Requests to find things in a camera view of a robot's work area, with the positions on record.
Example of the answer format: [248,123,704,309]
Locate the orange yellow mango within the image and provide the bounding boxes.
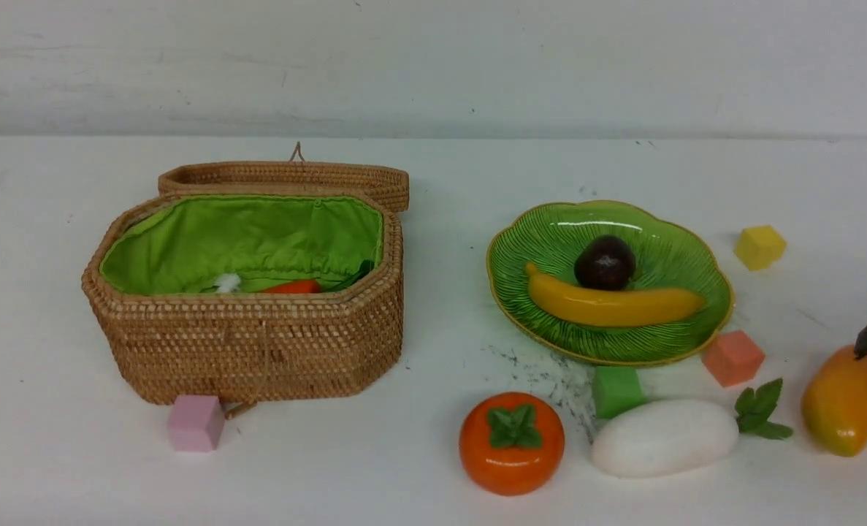
[801,346,867,457]

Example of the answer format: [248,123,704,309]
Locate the white radish with leaves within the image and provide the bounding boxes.
[590,378,793,479]

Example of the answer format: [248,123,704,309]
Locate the dark purple plum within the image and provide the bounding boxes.
[573,235,636,291]

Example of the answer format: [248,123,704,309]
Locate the yellow banana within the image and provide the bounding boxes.
[524,262,705,327]

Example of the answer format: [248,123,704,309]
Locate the red chili pepper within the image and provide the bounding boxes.
[259,279,322,295]

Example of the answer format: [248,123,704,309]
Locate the yellow foam cube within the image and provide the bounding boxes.
[734,224,787,272]

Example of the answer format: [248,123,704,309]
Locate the orange foam cube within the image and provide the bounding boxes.
[701,330,765,387]

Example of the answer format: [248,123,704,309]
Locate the green foam cube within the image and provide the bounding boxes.
[592,366,647,420]

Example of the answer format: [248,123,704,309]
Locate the green glass plate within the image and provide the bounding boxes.
[486,200,735,367]

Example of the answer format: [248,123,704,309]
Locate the orange persimmon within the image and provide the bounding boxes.
[459,392,566,496]

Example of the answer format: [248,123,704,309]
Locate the wicker basket lid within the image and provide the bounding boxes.
[157,143,410,213]

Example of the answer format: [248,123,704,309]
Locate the woven wicker basket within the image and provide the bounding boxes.
[82,191,404,404]

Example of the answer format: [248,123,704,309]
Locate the white garlic in basket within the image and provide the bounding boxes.
[214,273,242,294]

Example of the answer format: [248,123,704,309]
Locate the pink foam cube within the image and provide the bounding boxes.
[167,394,225,453]

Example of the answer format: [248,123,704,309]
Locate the green fabric basket liner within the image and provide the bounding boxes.
[99,194,384,295]

